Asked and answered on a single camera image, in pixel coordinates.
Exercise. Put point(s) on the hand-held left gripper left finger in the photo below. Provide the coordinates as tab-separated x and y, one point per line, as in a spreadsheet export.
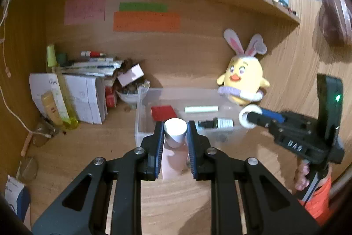
158	149

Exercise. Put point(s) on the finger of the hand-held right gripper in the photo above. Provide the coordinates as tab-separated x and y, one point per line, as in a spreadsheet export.
272	114
260	120

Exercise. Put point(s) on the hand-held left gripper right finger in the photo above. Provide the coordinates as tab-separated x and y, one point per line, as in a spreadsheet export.
191	149

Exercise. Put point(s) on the white tape roll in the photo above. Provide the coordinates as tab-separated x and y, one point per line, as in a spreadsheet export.
243	120

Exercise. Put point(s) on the red packet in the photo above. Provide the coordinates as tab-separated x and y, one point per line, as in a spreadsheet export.
162	113

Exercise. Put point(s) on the clear plastic storage box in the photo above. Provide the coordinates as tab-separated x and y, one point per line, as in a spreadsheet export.
143	113

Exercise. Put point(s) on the dark green dropper bottle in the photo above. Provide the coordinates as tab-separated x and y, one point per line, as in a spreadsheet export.
220	123

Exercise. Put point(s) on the light green stick tube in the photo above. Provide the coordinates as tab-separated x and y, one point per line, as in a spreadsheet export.
200	109

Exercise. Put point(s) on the person's right forearm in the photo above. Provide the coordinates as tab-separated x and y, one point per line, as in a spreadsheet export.
319	202

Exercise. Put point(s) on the person's right hand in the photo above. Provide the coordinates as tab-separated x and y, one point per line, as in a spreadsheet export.
301	182

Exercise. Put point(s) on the yellow chick plush toy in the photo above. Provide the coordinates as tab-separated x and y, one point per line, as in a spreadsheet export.
244	72

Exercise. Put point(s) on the white bowl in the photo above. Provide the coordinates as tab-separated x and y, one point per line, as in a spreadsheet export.
128	99

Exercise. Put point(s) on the small red box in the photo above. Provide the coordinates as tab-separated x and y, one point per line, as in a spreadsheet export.
110	97

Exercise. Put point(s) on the small white cardboard box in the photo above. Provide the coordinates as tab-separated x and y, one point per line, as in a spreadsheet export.
130	75

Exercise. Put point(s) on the white folded paper leaflets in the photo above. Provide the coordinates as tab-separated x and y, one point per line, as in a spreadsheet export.
82	97

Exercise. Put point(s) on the yellow-green spray bottle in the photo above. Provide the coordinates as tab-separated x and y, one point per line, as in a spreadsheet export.
66	108

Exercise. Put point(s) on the stack of books and papers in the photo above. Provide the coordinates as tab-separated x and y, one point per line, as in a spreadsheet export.
93	65

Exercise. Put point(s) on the yellow cream tube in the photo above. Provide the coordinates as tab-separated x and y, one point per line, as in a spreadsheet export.
51	108

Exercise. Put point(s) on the red and white marker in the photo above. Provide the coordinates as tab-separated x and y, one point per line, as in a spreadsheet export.
93	53

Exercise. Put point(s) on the eyeglasses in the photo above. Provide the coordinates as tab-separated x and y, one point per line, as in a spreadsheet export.
44	131

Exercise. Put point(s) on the brown rounded object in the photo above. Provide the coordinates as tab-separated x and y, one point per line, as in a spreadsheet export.
334	12

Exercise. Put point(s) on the orange paper note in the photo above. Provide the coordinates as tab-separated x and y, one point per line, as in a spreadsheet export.
147	21

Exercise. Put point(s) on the clear plastic wrapper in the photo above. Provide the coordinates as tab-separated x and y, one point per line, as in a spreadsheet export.
27	169

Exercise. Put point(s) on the green paper note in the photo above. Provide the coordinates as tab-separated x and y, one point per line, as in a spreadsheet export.
143	7

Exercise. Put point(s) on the white and blue packet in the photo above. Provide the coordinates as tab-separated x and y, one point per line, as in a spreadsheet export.
16	196

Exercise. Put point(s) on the pink paper note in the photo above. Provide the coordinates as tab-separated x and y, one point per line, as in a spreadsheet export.
85	9

